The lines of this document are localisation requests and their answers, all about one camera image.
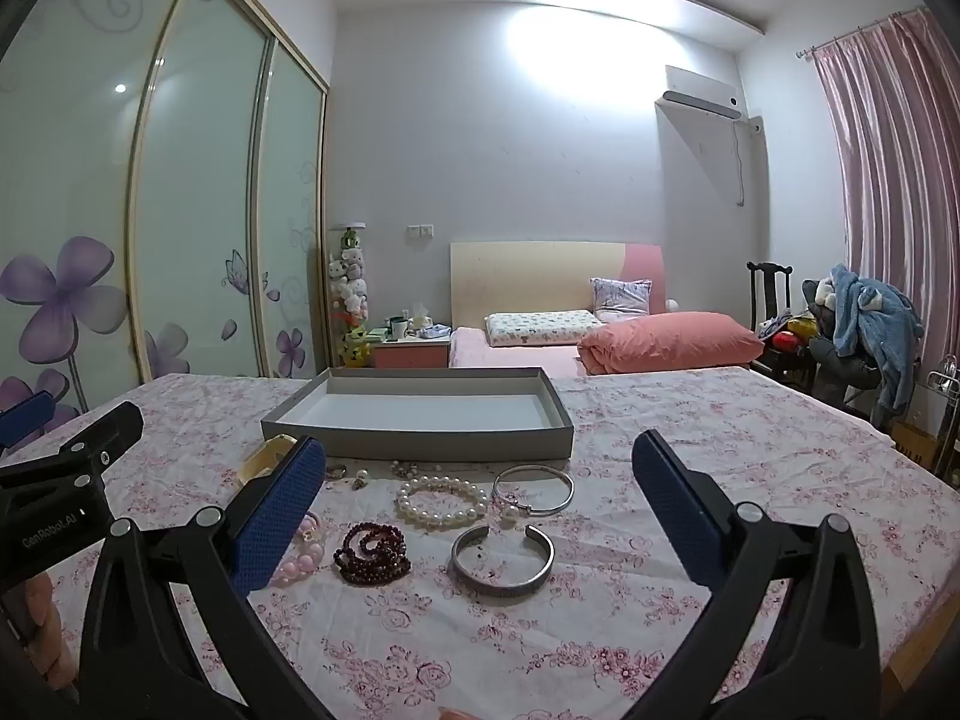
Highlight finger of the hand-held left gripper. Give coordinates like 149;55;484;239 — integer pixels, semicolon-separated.
56;401;145;470
0;388;55;458

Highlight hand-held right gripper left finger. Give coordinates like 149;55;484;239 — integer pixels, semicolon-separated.
79;435;331;720

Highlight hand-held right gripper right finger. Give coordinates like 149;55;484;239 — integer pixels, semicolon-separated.
631;431;882;720

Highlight pink bead bracelet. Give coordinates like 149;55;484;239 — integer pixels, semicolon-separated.
270;510;325;590

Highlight cream plastic bangle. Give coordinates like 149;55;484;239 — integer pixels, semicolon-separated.
238;436;297;485

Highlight thin silver bangle with pearl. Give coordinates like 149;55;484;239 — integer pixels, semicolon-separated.
491;463;575;530

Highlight grey cardboard tray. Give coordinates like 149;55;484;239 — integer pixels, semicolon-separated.
260;367;575;460

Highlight silver cuff bracelet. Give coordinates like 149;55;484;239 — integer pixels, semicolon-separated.
450;523;556;601

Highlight person's left hand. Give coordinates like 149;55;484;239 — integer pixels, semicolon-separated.
11;568;85;700

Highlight pink floral bedsheet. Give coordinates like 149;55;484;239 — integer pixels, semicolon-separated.
0;369;960;720

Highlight folded pink quilt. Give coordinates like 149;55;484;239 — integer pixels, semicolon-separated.
577;313;766;374

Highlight red and yellow toys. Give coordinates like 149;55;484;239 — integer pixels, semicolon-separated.
757;311;818;355

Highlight pink and cream nightstand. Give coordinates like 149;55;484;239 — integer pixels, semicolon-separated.
373;330;452;370

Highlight dark grey seat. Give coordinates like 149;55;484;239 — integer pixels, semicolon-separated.
802;277;901;407

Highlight purple patterned pillow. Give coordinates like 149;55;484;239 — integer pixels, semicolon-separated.
590;277;652;320

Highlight pink bed mattress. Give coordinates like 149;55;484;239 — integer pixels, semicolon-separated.
448;326;601;377

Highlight white patterned pillow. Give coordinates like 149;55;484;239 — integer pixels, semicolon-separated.
484;309;601;347

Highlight column of plush toys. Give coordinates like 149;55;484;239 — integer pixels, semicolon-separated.
326;223;370;368

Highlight dark wooden chair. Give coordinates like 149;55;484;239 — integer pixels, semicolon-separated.
746;261;796;383

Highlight sliding wardrobe with flower print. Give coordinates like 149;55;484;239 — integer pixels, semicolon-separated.
0;0;331;458

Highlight cream and pink headboard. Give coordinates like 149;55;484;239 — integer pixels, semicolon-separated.
450;241;666;327

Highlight blue fleece garment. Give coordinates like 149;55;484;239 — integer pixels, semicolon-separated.
829;264;925;413

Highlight metal rack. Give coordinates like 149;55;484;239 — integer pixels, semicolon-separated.
926;356;960;400

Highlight air conditioner pipe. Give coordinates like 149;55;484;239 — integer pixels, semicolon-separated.
731;116;766;207

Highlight pink curtain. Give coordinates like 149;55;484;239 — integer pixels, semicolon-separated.
814;7;960;383

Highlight white air conditioner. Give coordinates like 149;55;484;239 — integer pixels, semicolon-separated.
658;66;745;121

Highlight curtain rod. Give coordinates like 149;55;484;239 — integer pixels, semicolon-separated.
795;6;931;59

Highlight dark red bead bracelet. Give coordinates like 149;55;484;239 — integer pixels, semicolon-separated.
334;521;412;584

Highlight white pearl bracelet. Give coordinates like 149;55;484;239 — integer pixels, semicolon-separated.
395;475;488;526

